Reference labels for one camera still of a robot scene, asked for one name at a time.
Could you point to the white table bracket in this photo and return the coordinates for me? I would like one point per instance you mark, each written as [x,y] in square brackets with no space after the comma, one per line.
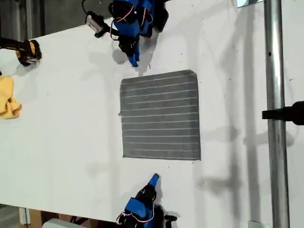
[24,216]

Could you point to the grey striped towel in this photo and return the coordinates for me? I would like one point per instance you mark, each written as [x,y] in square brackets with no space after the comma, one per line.
[161,116]

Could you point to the steel post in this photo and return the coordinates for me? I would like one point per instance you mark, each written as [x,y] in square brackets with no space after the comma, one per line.
[275,71]

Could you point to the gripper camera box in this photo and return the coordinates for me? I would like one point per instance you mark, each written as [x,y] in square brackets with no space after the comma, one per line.
[93,22]
[169,217]

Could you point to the gripper camera stalk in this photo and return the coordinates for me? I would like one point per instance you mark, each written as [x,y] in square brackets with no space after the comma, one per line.
[104,29]

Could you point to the white box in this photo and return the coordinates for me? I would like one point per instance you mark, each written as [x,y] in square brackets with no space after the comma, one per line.
[59,223]

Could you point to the yellow cloth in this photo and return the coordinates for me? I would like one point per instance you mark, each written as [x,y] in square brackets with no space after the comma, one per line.
[7,99]

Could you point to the black clamp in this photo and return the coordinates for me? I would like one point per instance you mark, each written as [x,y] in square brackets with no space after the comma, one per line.
[285,114]

